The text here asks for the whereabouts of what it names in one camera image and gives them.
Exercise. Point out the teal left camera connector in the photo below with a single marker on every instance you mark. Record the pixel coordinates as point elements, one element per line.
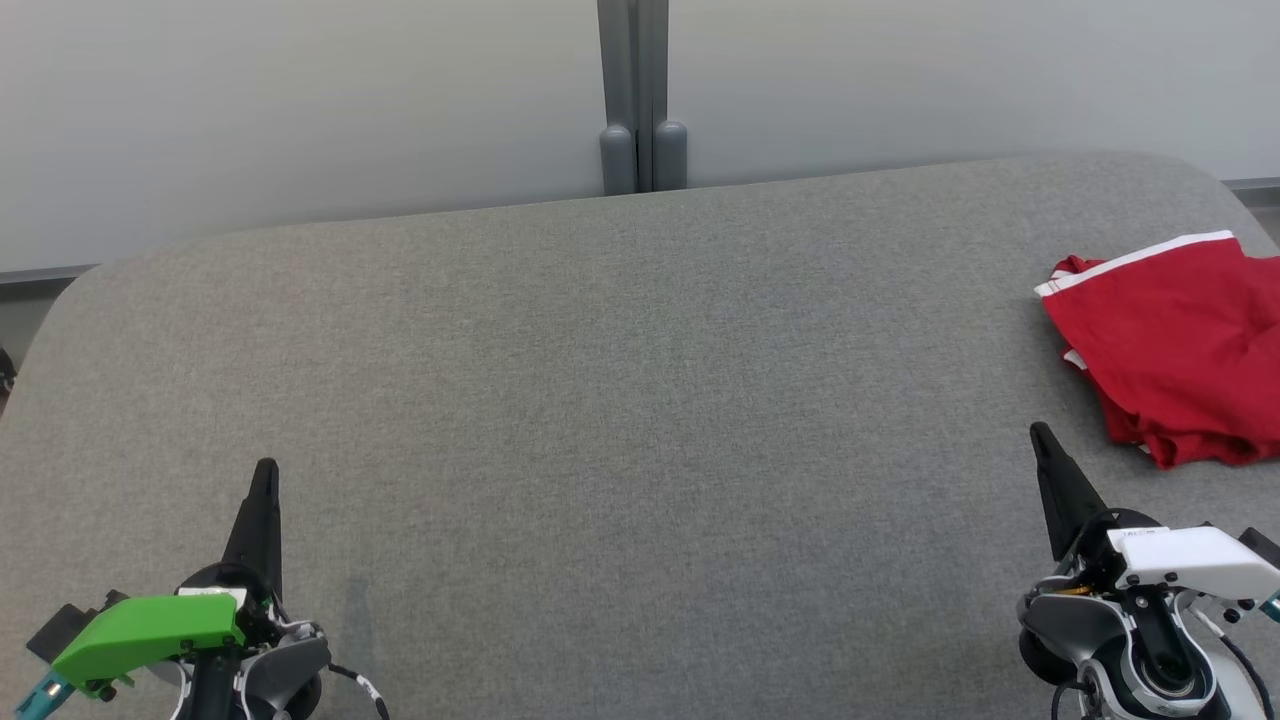
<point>40,695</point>

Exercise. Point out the teal camera connector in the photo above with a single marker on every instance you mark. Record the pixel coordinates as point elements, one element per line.
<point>1272,606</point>
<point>40,695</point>

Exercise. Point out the red shorts with white stripe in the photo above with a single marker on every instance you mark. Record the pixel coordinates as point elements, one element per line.
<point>1180,330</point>

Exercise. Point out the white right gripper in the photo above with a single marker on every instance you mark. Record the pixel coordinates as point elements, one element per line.
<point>1190,560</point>

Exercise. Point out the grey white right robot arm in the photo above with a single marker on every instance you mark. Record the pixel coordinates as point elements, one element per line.
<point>1100,640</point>

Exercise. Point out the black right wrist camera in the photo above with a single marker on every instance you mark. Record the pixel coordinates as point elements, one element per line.
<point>1262,548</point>

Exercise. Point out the black caster wheel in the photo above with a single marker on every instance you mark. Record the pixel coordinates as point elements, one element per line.
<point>6,370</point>

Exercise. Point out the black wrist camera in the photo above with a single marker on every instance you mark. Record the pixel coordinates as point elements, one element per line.
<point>1262,548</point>
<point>60,625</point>

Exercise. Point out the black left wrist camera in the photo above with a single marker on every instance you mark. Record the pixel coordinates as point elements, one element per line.
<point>60,625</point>

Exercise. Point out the grey fabric sofa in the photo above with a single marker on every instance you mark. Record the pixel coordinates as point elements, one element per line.
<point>600,420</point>

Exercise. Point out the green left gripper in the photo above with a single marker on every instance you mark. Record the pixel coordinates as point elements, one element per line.
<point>140,635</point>

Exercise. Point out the teal right camera connector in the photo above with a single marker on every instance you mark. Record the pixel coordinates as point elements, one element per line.
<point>1272,606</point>

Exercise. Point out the grey metal partition post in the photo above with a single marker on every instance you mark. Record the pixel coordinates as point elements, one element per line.
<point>640,100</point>

